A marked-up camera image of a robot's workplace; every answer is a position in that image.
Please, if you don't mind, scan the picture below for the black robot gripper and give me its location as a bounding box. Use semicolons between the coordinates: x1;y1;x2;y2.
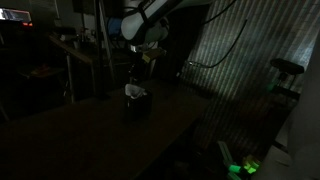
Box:
129;63;146;84

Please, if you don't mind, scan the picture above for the white cloth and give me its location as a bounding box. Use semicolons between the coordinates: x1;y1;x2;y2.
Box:
125;84;147;99

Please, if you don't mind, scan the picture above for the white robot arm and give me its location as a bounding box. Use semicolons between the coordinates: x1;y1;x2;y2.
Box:
121;0;213;84

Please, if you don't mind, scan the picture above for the dark open box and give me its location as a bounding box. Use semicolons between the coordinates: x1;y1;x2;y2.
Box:
124;91;153;122

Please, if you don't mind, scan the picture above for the metal tripod pole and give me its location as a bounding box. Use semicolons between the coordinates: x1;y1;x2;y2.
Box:
94;0;109;100

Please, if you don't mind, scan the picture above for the lit computer monitor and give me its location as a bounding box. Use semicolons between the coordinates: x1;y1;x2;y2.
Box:
0;8;32;23

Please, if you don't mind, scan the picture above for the green glowing device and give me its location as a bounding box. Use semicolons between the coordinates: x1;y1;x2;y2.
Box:
228;159;261;174

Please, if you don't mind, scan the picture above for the yellow-green wrist camera box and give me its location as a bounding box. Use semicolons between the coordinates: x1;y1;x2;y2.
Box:
142;48;166;63

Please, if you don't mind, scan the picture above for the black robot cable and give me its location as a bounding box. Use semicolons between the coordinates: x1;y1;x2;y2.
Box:
186;0;249;69

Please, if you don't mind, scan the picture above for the black camera on stand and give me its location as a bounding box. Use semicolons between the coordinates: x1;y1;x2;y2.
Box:
270;58;305;81

